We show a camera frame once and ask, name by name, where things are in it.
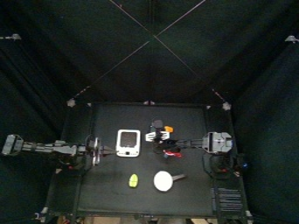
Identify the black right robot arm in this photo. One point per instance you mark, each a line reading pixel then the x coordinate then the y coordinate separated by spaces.
pixel 217 143

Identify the green toy starfruit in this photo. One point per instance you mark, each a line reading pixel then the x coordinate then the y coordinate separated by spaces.
pixel 133 180

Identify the white round bowl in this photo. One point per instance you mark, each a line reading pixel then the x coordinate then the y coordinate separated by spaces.
pixel 162 181

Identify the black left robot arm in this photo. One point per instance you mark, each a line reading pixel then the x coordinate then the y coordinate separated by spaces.
pixel 42 147

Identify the grey frame clamp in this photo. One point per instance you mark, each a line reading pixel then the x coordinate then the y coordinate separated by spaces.
pixel 225 106
pixel 148 102
pixel 291 38
pixel 70 102
pixel 14 37

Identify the orange toy food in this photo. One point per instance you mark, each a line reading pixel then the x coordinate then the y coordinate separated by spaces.
pixel 168 129

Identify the red toy utensil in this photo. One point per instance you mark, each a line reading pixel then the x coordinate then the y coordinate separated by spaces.
pixel 173 153

